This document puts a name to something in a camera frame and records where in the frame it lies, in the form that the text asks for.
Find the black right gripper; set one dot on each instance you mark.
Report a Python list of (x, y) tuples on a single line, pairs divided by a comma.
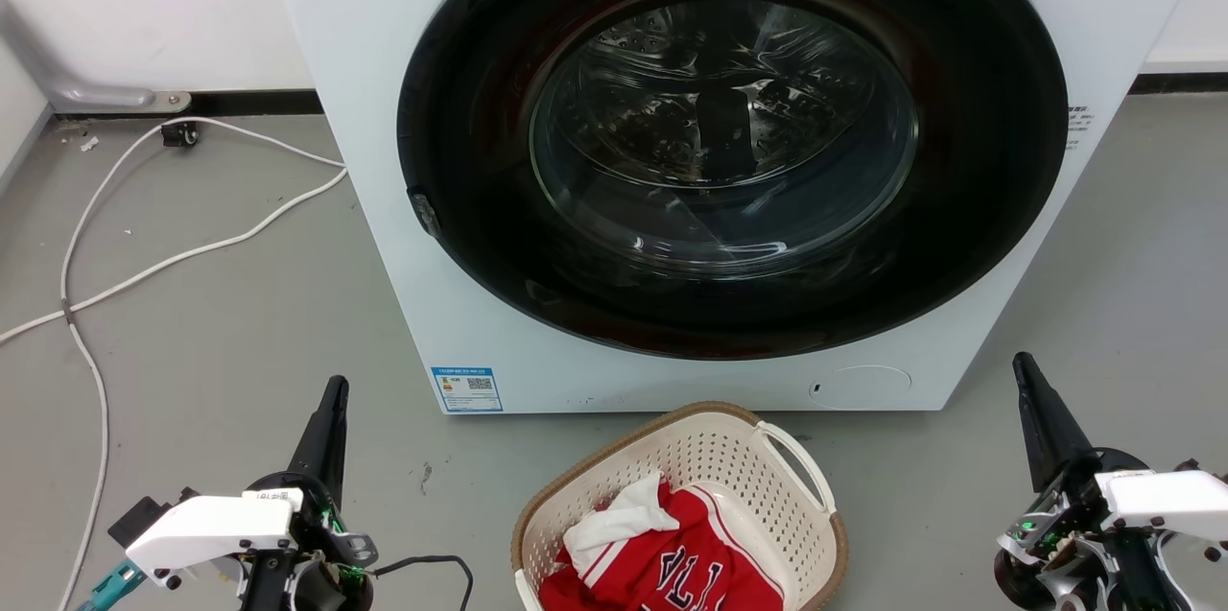
[(1074, 534)]

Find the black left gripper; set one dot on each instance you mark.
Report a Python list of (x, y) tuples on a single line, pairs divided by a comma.
[(321, 573)]

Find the cream plastic laundry basket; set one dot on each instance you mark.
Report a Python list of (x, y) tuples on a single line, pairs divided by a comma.
[(715, 458)]

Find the white right wrist cover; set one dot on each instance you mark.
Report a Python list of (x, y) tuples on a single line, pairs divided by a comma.
[(1170, 496)]

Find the white wrist cover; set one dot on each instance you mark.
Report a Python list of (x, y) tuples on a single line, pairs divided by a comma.
[(206, 529), (1170, 496)]

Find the white left wrist cover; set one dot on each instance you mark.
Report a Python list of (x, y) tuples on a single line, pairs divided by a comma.
[(206, 529)]

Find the blue energy label sticker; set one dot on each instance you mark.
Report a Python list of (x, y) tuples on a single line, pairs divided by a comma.
[(467, 389)]

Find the black round washer door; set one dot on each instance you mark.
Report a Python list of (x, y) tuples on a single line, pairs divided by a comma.
[(979, 170)]

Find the white cloth garment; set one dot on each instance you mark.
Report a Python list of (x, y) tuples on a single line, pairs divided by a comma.
[(614, 523)]

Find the black baseboard strip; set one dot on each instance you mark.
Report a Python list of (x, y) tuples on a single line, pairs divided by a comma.
[(254, 103), (1180, 82)]

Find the red sports jersey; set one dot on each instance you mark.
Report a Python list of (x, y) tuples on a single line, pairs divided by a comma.
[(672, 563)]

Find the white front-load washing machine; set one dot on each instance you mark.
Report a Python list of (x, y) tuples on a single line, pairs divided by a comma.
[(384, 64)]

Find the small black floor bracket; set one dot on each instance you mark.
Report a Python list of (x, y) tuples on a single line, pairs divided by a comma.
[(179, 134)]

